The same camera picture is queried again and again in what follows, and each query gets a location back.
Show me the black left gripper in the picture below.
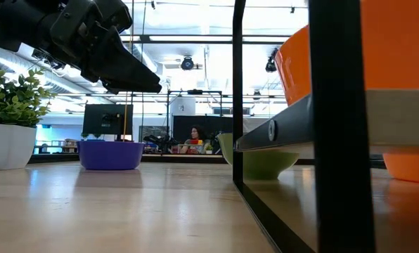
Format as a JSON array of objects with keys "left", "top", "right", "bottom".
[{"left": 37, "top": 0, "right": 162, "bottom": 96}]

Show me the purple plastic mini bowl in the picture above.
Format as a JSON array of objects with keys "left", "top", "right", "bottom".
[{"left": 77, "top": 140, "right": 146, "bottom": 171}]

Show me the green plastic mini bowl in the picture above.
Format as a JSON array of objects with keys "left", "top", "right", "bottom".
[{"left": 216, "top": 132, "right": 301, "bottom": 181}]

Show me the orange plastic mini bowl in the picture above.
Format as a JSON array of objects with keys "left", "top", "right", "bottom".
[
  {"left": 370, "top": 151, "right": 419, "bottom": 185},
  {"left": 274, "top": 0, "right": 419, "bottom": 108}
]

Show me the black background monitor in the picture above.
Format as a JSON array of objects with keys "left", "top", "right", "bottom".
[{"left": 82, "top": 103, "right": 134, "bottom": 141}]

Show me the dark background board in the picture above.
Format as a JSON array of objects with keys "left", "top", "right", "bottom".
[{"left": 138, "top": 125, "right": 170, "bottom": 141}]

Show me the black overhead crossbar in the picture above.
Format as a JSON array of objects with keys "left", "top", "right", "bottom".
[{"left": 120, "top": 33, "right": 291, "bottom": 45}]

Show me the background storage shelf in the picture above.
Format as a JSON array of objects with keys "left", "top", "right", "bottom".
[{"left": 33, "top": 138, "right": 83, "bottom": 155}]

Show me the person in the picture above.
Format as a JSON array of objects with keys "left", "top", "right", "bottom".
[{"left": 179, "top": 125, "right": 209, "bottom": 155}]

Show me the black background partition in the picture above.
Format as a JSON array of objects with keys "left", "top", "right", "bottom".
[{"left": 172, "top": 115, "right": 234, "bottom": 145}]

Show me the green artificial plant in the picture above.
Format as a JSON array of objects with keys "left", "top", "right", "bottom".
[{"left": 0, "top": 58, "right": 58, "bottom": 129}]

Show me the white plant pot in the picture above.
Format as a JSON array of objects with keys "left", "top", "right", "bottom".
[{"left": 0, "top": 122, "right": 37, "bottom": 171}]

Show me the black framed wooden shelf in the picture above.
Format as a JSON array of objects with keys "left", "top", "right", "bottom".
[{"left": 232, "top": 0, "right": 419, "bottom": 253}]

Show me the black hanging cable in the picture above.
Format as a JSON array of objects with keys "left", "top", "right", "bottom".
[
  {"left": 140, "top": 0, "right": 148, "bottom": 129},
  {"left": 129, "top": 0, "right": 136, "bottom": 106}
]

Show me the round black ceiling camera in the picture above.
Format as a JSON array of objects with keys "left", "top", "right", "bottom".
[{"left": 180, "top": 56, "right": 195, "bottom": 72}]

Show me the black background stand frame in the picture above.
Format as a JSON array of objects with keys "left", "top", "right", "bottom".
[{"left": 166, "top": 89, "right": 224, "bottom": 131}]

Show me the black ceiling camera with cable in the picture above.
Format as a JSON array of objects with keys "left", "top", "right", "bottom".
[{"left": 264, "top": 47, "right": 280, "bottom": 74}]

